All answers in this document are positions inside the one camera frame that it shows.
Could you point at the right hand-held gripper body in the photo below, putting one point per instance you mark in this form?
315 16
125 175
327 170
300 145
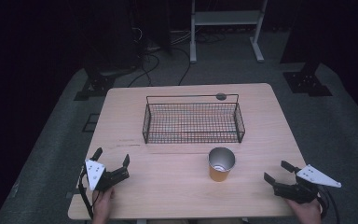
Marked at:
296 192

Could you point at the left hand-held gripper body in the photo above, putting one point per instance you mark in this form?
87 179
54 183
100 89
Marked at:
101 179

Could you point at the orange paper cup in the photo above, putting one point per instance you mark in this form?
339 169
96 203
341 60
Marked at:
220 165

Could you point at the person's right hand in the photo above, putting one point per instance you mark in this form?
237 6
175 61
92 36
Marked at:
306 212

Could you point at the person's left hand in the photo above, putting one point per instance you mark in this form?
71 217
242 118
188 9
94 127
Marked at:
102 203

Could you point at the black stand base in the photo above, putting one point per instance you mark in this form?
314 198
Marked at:
96 85
306 82

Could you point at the dark round disc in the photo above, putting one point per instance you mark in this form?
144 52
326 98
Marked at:
221 96

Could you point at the black rectangular floor frame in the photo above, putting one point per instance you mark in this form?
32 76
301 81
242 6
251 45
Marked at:
90 123

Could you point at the white metal desk frame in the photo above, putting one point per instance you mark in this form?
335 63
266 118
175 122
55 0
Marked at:
227 17

